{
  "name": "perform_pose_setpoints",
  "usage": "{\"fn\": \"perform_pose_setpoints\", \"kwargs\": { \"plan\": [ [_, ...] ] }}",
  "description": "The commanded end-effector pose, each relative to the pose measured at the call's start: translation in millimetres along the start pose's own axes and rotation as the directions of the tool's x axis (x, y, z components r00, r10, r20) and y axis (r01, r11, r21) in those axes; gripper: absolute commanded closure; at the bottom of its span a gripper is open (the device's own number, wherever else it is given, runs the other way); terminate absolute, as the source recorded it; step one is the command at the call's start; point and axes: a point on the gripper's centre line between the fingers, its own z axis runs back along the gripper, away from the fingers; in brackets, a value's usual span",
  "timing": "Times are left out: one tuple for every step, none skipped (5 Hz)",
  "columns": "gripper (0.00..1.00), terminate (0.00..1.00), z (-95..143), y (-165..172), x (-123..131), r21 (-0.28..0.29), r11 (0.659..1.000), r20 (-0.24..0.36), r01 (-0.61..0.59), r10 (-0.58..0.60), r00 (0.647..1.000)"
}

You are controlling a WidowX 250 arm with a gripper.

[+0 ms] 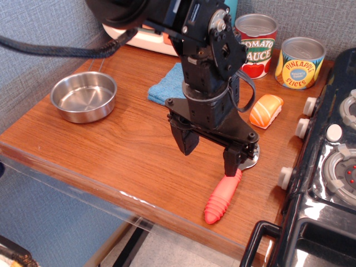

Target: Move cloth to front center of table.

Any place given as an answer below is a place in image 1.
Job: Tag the white toy appliance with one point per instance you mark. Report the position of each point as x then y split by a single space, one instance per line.
147 39

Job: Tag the blue cloth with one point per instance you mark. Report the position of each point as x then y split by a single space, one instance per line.
169 87

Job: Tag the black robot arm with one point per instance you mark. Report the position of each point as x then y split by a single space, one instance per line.
211 56

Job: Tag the pineapple slices can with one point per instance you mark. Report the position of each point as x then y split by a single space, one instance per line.
299 62

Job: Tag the black oven door handle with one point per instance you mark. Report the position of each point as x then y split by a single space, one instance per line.
261 228

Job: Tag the salmon sushi toy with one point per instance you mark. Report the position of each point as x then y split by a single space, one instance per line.
266 110

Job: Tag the white upper stove knob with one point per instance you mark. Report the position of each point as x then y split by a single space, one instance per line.
309 106

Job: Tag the white lower stove knob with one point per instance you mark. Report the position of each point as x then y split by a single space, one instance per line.
284 177

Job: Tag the black toy stove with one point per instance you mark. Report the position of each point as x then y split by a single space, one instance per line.
318 225

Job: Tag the teal bottle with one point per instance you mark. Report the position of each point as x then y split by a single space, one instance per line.
233 5

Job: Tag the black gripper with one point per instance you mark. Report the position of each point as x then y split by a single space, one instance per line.
216 118

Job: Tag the stainless steel bowl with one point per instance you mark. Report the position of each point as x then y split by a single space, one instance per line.
84 97

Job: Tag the red handled metal spatula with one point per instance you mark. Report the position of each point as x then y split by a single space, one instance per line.
222 195

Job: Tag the white stove knob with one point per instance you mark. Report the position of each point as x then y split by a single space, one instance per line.
284 177
302 127
309 106

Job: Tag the tomato sauce can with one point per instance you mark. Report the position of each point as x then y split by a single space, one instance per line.
258 33

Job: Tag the white middle stove knob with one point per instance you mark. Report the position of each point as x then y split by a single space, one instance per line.
302 127

